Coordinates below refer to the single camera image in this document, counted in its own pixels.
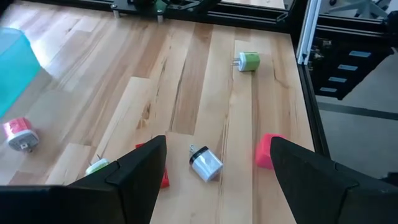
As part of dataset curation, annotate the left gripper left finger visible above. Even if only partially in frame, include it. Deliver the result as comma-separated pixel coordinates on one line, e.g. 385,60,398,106
0,134,168,224

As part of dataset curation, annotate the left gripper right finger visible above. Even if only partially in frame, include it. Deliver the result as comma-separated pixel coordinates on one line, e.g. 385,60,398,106
269,136,398,224

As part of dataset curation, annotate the green and white charger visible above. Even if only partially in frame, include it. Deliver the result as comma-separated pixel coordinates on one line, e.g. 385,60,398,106
85,155,111,177
230,51,261,73

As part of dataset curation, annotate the red digital thermometer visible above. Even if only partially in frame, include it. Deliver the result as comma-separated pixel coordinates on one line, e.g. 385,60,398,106
135,142,170,189

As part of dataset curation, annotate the pink and white charger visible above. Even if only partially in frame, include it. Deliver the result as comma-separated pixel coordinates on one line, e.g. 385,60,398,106
2,116,40,153

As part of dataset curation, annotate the white and black charger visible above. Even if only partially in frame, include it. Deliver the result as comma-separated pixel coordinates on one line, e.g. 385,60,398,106
188,144,224,183

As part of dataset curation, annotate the black cabinet with labels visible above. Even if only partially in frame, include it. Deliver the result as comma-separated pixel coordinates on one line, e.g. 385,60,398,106
310,35,394,101

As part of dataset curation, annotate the translucent green plastic bin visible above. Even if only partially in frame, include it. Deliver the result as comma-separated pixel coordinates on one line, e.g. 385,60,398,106
0,27,42,119

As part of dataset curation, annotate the silver aluminium extrusion post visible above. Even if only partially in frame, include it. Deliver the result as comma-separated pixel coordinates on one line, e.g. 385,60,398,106
295,0,323,65

